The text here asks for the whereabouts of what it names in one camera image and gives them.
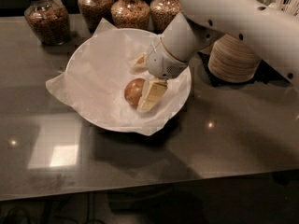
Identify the left glass cereal jar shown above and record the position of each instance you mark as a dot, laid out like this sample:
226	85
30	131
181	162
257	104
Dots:
49	21

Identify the glass cereal jar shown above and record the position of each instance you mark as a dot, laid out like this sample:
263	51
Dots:
93	11
163	12
49	21
131	14

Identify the white paper liner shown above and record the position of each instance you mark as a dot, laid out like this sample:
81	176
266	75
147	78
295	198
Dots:
99	78

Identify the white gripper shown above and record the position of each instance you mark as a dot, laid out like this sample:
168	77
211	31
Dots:
161	62

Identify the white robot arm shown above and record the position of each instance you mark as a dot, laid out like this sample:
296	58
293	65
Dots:
271	34

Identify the front stack paper bowls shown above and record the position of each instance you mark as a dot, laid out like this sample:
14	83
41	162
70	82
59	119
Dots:
232	61

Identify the rear stack paper bowls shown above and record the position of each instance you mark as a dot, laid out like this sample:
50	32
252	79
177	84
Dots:
207	50

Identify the white bowl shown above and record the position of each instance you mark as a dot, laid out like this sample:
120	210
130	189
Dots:
93	62

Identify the stack paper bowls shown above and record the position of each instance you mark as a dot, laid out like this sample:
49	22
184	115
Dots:
232	61
207	50

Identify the white plastic cutlery bunch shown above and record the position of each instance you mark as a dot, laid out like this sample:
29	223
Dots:
291	7

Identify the red yellow apple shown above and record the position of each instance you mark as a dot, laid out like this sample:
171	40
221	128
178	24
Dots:
133	91

